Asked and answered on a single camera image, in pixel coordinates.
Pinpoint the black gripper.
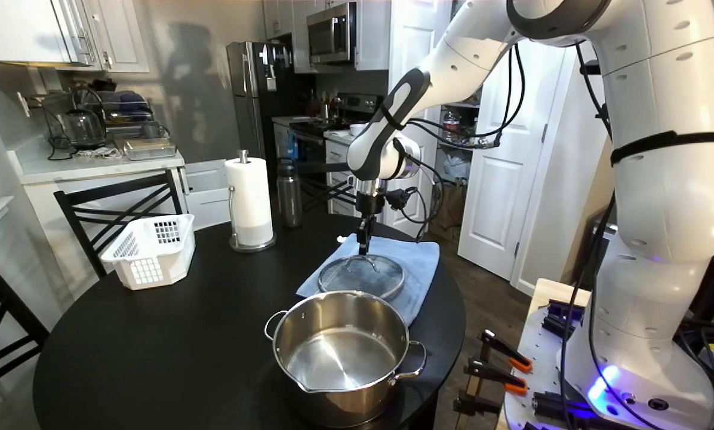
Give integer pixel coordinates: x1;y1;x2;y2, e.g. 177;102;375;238
350;177;385;257

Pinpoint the glass pot lid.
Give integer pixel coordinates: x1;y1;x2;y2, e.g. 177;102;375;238
316;251;411;303

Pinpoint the blue towel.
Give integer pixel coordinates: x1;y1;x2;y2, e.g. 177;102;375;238
293;232;445;327

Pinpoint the white paper towel roll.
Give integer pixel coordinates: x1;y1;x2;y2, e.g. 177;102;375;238
223;156;276;249

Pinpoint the silver steel pot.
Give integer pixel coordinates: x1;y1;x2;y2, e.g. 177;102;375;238
261;289;429;425

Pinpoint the steel water bottle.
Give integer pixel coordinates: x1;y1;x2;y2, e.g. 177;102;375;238
275;139;306;232

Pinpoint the black kitchen stove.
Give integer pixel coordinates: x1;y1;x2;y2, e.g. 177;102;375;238
319;90;385;145

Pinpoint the white panel door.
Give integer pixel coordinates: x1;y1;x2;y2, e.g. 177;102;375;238
457;42;575;283

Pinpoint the white kitchen counter cabinet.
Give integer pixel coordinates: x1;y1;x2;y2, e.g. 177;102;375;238
4;148;234;283

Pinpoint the black refrigerator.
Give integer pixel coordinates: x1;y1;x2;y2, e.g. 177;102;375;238
224;33;297;164

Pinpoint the steel microwave oven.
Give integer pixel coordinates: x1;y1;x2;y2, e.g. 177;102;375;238
304;0;361;68

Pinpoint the white plastic basket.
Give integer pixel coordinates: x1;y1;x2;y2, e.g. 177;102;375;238
97;211;199;293

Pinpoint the black dish rack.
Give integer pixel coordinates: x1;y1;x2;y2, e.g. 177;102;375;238
90;83;171;161

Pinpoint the black countertop appliance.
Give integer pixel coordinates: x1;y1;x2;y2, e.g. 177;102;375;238
43;105;106;156

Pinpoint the white upper kitchen cabinet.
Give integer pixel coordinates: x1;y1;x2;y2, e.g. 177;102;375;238
0;0;152;77

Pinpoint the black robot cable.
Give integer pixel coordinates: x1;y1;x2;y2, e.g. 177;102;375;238
398;39;529;156

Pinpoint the orange handled black clamp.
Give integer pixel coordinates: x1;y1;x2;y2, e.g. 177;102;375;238
464;359;533;400
479;327;535;375

